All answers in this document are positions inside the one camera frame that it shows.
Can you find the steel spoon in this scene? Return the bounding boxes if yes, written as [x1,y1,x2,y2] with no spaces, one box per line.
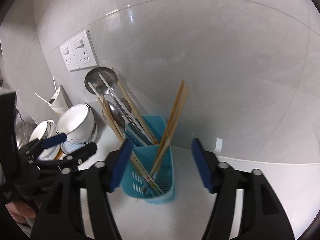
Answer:
[108,101,126,132]

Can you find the wooden tray under bowls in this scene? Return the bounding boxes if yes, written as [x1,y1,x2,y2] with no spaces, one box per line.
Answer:
[54,150,63,160]

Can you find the blue striped plate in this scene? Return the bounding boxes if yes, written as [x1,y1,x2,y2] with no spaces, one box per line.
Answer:
[60,125,98,155]

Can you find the stacked white bowls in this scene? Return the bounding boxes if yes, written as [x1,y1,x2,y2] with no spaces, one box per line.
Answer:
[29,120,60,161]

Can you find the white toothpick holder cup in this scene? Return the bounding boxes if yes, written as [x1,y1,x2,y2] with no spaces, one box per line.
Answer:
[34,77,69,117]

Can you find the white chopstick right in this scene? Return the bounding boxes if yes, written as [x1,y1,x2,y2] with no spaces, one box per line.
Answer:
[98,68,152,145]

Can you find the steel kettle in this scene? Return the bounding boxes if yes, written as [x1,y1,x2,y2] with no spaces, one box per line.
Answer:
[15,110,36,149]

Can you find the blue plastic utensil holder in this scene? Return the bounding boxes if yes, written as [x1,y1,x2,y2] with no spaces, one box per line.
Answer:
[119,115,176,205]

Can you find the wooden chopstick leaning alone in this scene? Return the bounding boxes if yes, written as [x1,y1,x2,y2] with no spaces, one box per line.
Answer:
[149,80,186,178]

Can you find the dark chopstick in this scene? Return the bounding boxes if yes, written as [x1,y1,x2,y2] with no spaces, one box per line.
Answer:
[150,136,171,180]

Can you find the left white wall socket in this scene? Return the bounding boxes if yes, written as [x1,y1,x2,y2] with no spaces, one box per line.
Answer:
[60,41,80,72]

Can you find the white chopstick left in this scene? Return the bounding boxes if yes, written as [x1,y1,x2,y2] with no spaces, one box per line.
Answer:
[86,81,149,146]

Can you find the white wall socket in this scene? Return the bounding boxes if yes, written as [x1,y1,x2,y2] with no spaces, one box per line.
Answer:
[70,30,98,69]
[60,41,80,72]

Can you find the steel ladle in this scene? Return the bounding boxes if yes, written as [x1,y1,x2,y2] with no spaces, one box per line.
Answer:
[84,67,118,95]

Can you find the left human hand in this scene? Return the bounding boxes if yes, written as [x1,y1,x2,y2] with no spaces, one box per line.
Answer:
[5,200,36,224]

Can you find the right white wall socket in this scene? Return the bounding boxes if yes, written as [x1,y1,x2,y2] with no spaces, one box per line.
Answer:
[70,30,98,69]

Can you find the white chopstick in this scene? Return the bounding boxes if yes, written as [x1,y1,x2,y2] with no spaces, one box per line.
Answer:
[98,68,152,145]
[86,81,149,146]

